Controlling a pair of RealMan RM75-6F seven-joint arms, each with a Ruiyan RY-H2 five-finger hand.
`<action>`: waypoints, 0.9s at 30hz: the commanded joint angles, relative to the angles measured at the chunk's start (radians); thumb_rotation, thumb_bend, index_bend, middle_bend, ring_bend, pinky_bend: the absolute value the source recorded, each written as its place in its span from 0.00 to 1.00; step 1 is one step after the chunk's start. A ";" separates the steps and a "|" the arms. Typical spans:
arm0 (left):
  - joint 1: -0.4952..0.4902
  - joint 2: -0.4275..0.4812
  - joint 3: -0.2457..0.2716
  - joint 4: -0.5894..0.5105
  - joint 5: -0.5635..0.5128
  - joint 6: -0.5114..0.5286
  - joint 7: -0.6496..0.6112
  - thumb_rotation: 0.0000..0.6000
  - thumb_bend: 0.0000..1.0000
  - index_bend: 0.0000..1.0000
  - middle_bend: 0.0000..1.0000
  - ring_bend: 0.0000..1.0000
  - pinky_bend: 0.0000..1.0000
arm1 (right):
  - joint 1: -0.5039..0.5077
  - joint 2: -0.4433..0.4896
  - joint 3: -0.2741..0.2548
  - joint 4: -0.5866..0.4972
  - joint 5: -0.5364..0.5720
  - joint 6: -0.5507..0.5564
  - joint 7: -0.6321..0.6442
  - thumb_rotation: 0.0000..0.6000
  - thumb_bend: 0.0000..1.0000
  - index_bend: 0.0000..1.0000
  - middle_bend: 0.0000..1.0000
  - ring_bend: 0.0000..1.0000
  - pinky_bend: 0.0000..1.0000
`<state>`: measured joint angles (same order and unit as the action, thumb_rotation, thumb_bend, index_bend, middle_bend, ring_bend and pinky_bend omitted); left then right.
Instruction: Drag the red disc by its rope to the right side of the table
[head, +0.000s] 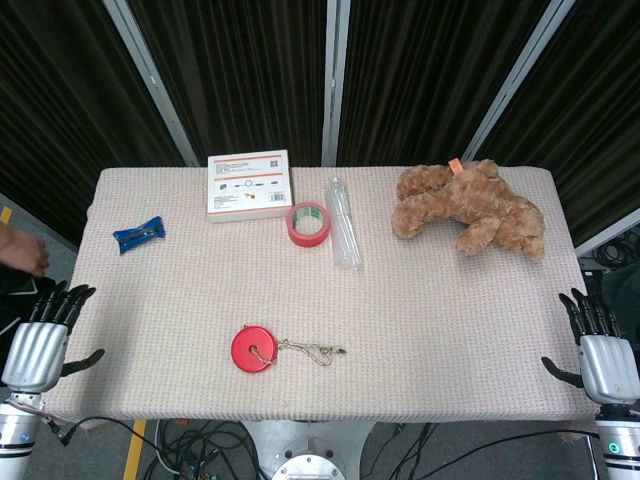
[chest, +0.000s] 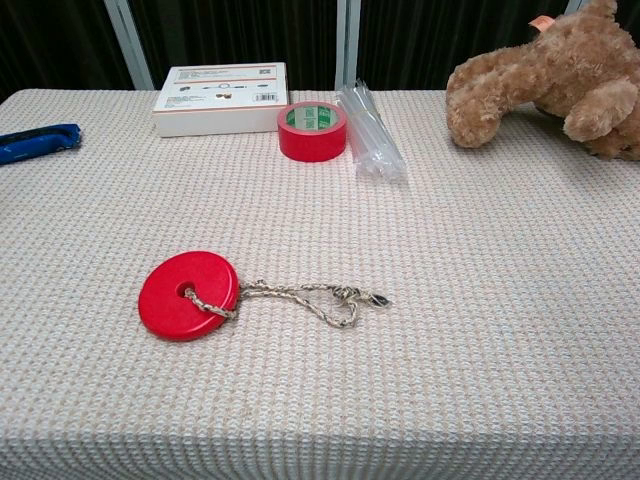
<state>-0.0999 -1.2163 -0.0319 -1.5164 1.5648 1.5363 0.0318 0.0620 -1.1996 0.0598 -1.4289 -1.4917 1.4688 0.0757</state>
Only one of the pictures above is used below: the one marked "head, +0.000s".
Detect white product box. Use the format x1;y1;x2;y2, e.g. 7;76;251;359
206;149;294;224

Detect red tape roll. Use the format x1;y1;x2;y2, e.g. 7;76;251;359
286;201;332;248

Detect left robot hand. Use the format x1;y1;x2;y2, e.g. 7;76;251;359
0;279;107;394

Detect red disc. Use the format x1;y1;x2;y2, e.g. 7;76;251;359
230;325;278;375

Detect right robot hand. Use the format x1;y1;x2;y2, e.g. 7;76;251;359
541;287;640;405

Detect black cable bundle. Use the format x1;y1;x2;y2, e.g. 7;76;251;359
47;417;271;480

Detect brown teddy bear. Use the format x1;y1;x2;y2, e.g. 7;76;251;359
390;158;547;261

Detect person's hand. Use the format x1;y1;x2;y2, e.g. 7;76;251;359
0;223;51;278

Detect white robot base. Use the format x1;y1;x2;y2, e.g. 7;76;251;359
239;420;376;480

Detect beige woven table cloth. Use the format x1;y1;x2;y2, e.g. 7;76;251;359
35;165;604;424

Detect blue wrapped packet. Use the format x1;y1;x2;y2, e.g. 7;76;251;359
112;215;167;255

